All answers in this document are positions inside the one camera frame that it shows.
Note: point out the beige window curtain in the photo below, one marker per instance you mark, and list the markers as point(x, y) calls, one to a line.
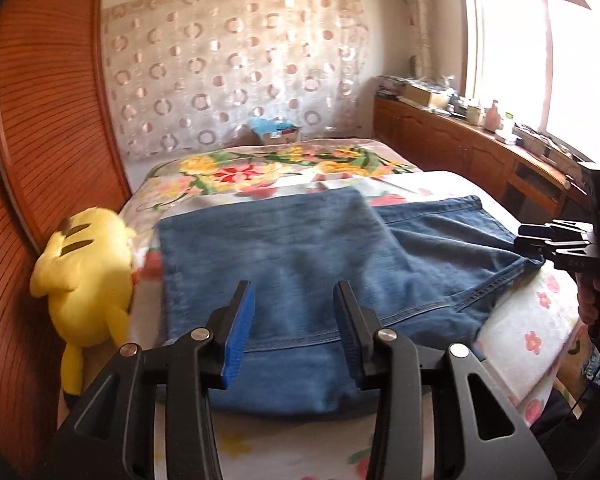
point(420, 10)

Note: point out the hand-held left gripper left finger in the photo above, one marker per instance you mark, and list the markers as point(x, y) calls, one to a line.
point(237, 340)

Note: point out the tissue box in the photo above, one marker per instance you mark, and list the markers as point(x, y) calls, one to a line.
point(505, 136)

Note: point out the floral bed quilt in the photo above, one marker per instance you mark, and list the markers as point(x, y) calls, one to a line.
point(240, 175)

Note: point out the blue denim pants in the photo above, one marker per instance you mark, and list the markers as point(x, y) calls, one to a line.
point(290, 260)

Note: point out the yellow plush toy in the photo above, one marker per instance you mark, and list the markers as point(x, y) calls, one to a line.
point(85, 280)

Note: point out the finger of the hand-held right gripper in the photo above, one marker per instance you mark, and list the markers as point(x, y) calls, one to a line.
point(540, 231)
point(532, 249)

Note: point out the green capped bottle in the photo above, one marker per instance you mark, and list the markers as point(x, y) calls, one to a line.
point(508, 122)

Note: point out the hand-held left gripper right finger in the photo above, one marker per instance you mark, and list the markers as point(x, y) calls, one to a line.
point(349, 340)

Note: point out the small cardboard box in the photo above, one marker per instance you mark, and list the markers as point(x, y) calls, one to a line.
point(280, 137)

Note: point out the open cardboard box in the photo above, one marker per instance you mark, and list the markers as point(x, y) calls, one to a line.
point(425, 95)

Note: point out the pile of patterned cloth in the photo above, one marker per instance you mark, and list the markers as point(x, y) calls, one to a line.
point(410, 84)

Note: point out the person's clothed body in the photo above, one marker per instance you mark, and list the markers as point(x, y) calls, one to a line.
point(570, 425)

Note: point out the wooden headboard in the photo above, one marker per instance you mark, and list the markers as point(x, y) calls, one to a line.
point(45, 110)

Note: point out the wooden framed window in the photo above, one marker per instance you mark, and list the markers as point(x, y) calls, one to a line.
point(510, 60)

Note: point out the white jar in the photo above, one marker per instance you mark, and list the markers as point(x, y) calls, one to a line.
point(475, 115)

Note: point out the sheer circle-pattern curtain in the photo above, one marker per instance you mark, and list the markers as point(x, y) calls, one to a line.
point(230, 70)

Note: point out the pink bottle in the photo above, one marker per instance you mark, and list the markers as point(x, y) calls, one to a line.
point(493, 116)

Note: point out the long wooden cabinet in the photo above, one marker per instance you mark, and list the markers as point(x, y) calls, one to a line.
point(455, 145)

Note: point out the person's right hand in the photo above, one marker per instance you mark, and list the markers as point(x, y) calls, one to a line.
point(587, 305)

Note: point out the white floral bed sheet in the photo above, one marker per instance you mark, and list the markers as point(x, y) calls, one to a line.
point(520, 325)

